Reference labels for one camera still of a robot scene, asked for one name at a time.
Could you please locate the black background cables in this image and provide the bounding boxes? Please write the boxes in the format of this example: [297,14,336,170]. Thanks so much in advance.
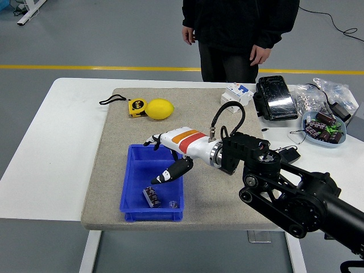
[10,0,29,16]

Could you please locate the light blue bowl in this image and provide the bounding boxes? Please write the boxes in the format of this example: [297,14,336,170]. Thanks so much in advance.
[301,110,348,149]

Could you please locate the person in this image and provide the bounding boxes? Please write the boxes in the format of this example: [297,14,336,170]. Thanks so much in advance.
[181,0,301,84]

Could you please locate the black glossy device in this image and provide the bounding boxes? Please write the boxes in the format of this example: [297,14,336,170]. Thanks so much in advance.
[252,75,299,122]

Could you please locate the clear bag of blue parts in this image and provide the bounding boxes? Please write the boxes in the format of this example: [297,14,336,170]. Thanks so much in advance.
[312,77,358,114]

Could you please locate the metal bracket under table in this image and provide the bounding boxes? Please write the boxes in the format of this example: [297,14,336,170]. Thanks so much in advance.
[246,230,272,244]

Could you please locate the clear bag of washers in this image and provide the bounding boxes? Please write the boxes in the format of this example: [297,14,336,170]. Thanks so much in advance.
[289,83,328,118]

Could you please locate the white circuit breaker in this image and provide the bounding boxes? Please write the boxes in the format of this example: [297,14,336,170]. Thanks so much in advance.
[220,81,254,114]

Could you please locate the black power adapter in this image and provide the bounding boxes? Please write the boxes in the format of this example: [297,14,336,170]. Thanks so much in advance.
[331,102,352,123]

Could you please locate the person's left hand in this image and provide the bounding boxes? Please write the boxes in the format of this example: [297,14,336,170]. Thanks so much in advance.
[250,44,274,67]

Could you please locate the white table leg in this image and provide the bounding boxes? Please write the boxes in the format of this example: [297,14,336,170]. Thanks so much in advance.
[285,231,308,273]
[78,230,102,273]

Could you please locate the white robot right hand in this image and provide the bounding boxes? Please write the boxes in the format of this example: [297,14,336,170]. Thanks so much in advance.
[143,126,217,185]

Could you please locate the grey-brown table mat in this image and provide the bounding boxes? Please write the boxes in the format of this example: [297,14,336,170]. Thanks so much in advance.
[80,87,286,231]

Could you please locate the yellow lemon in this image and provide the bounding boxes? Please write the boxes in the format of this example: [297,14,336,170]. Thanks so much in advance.
[145,98,175,121]

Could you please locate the blue plastic box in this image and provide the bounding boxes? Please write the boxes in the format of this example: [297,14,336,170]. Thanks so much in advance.
[119,143,185,222]

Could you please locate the person's right hand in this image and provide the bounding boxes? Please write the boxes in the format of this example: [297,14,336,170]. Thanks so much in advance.
[182,25,197,46]

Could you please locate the yellow tape measure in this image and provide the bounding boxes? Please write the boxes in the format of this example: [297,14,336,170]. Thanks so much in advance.
[98,95,148,119]

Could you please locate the white background table frame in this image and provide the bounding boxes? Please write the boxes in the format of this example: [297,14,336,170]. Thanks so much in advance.
[16,0,48,27]

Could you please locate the black floor cable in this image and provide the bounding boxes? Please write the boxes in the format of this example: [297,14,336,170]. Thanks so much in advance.
[299,5,364,43]

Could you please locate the small black charger block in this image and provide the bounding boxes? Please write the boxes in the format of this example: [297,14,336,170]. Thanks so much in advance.
[278,146,301,165]

